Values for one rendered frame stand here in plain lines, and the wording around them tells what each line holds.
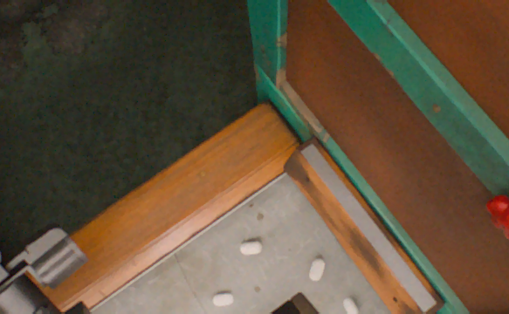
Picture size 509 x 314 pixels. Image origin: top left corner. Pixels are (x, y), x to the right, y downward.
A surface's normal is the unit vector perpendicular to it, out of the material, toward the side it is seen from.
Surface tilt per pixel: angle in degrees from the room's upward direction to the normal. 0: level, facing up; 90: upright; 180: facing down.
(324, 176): 0
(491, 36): 90
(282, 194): 0
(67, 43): 0
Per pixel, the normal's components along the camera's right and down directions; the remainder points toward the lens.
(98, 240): -0.04, -0.25
